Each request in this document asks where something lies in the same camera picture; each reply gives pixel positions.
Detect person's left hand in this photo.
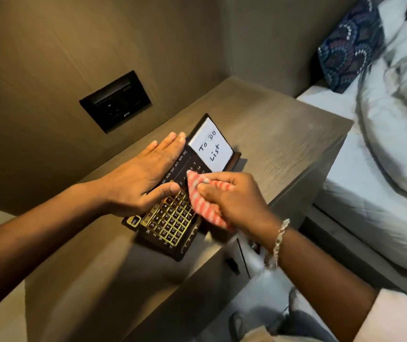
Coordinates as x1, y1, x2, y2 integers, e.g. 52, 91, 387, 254
97, 132, 187, 218

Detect person's right hand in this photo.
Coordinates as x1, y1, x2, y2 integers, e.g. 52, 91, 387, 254
196, 171, 284, 247

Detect red striped cleaning cloth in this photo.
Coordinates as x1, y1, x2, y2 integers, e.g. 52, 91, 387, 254
186, 170, 236, 233

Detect dark wooden desk calendar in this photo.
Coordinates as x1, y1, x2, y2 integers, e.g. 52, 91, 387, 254
122, 113, 242, 262

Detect person's right forearm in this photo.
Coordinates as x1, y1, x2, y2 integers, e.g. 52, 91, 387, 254
270, 227, 380, 342

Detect person's left forearm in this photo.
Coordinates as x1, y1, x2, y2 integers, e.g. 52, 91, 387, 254
0, 181, 108, 325

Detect grey wooden nightstand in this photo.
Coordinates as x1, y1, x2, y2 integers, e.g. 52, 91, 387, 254
25, 75, 354, 342

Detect white bed mattress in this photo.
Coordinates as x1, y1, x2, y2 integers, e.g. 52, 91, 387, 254
296, 83, 407, 280

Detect grey trousers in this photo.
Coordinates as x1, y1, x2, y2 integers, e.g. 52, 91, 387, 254
228, 288, 336, 342

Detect blue patterned pillow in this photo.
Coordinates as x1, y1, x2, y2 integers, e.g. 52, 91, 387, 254
317, 0, 386, 94

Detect white crumpled duvet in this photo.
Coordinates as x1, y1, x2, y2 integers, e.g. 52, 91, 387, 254
356, 0, 407, 211

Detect light pink shirt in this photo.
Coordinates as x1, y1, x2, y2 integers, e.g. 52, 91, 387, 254
238, 288, 407, 342

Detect black drawer handle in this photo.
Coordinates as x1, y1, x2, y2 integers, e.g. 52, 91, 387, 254
224, 258, 241, 275

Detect silver chain bracelet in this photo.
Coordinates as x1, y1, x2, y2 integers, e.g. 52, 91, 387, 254
263, 218, 291, 271

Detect black wall switch panel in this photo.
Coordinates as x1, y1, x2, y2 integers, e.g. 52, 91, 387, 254
79, 70, 153, 134

